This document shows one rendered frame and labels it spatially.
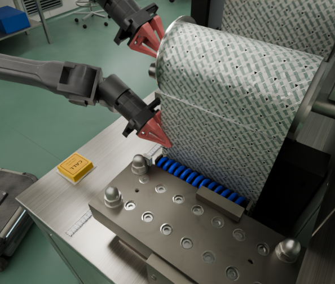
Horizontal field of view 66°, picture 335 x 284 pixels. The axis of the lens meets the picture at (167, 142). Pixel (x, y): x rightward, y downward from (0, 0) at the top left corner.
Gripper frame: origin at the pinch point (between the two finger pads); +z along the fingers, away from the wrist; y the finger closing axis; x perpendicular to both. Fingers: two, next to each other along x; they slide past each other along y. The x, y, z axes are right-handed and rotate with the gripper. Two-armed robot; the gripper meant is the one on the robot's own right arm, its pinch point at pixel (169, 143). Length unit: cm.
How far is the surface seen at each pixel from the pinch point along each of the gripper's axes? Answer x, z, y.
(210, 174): 2.5, 11.1, 0.3
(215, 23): 3.7, -15.1, -41.1
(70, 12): -266, -259, -237
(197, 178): 1.5, 9.5, 2.8
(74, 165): -25.4, -15.1, 10.3
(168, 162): -2.2, 2.7, 2.4
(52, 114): -177, -96, -57
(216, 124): 14.8, 3.7, 0.3
